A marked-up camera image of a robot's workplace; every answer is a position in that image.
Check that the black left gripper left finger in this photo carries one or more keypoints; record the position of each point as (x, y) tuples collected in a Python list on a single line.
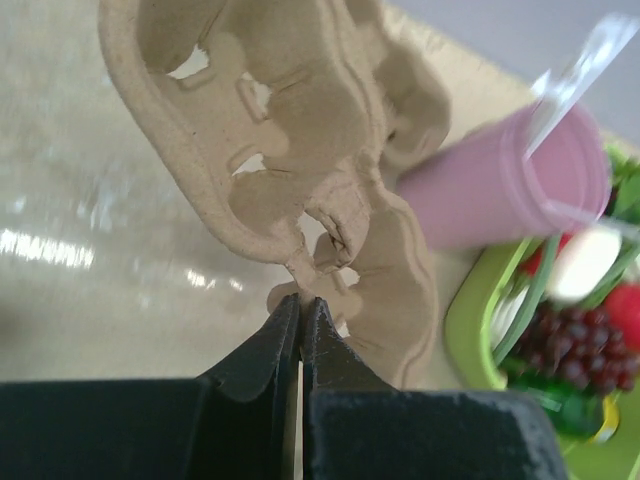
[(234, 421)]

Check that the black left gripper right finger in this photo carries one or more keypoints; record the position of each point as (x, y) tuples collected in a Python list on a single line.
[(357, 426)]

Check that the cardboard cup carrier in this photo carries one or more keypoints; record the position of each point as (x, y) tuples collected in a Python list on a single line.
[(268, 116)]

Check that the green plastic tray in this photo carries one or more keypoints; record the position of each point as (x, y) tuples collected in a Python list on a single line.
[(466, 336)]

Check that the white napa cabbage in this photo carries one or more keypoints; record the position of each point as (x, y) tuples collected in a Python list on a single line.
[(504, 314)]

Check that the green glass bottle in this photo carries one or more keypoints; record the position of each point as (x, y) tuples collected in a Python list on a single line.
[(574, 413)]

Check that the long green beans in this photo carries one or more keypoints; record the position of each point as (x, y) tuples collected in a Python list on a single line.
[(537, 283)]

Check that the red chili pepper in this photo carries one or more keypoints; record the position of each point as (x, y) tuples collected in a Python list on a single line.
[(530, 265)]

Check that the purple grape bunch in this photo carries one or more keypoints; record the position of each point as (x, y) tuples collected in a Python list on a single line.
[(579, 347)]

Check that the white radish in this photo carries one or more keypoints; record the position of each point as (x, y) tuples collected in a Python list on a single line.
[(582, 263)]

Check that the red apple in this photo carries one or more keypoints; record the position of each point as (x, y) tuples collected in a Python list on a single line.
[(622, 305)]

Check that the pink straw holder cup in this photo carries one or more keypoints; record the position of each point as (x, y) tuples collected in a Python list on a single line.
[(484, 190)]

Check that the stack of cardboard cup carriers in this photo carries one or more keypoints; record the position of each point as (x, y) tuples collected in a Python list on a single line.
[(417, 107)]

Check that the green leafy herb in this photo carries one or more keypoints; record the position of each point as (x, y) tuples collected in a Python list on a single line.
[(624, 199)]

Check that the white wrapped straws bundle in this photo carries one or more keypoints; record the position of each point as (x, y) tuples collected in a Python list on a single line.
[(561, 91)]

